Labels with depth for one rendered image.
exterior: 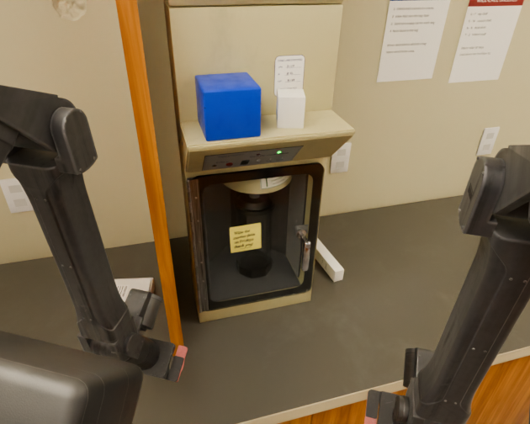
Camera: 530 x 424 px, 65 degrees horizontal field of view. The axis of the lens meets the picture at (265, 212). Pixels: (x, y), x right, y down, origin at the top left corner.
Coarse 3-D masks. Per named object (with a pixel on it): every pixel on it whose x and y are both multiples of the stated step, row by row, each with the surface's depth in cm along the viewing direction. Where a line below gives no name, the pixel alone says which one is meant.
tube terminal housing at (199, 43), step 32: (192, 32) 72; (224, 32) 74; (256, 32) 75; (288, 32) 77; (320, 32) 79; (192, 64) 75; (224, 64) 77; (256, 64) 78; (320, 64) 82; (192, 96) 78; (320, 96) 86; (320, 160) 94; (192, 256) 103
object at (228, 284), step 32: (224, 192) 90; (256, 192) 93; (288, 192) 95; (320, 192) 98; (224, 224) 95; (288, 224) 100; (224, 256) 100; (256, 256) 103; (288, 256) 106; (224, 288) 106; (256, 288) 109; (288, 288) 112
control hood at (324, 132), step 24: (264, 120) 82; (312, 120) 82; (336, 120) 83; (192, 144) 72; (216, 144) 73; (240, 144) 74; (264, 144) 75; (288, 144) 78; (312, 144) 80; (336, 144) 83; (192, 168) 82
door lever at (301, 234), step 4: (300, 232) 102; (304, 232) 103; (300, 236) 102; (304, 236) 101; (304, 240) 100; (308, 240) 99; (304, 244) 99; (308, 244) 98; (304, 248) 100; (308, 248) 99; (304, 252) 100; (308, 252) 100; (304, 256) 101; (308, 256) 101; (304, 260) 101; (308, 260) 102; (304, 264) 102; (308, 264) 102; (304, 268) 103
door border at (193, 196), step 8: (192, 184) 87; (192, 192) 88; (192, 200) 89; (192, 208) 90; (192, 216) 91; (200, 216) 92; (200, 224) 93; (192, 232) 93; (200, 232) 94; (192, 240) 95; (200, 240) 96; (200, 248) 97; (200, 256) 98; (200, 264) 100; (200, 272) 101; (200, 280) 102; (200, 288) 104; (200, 296) 105; (200, 304) 106; (208, 304) 107
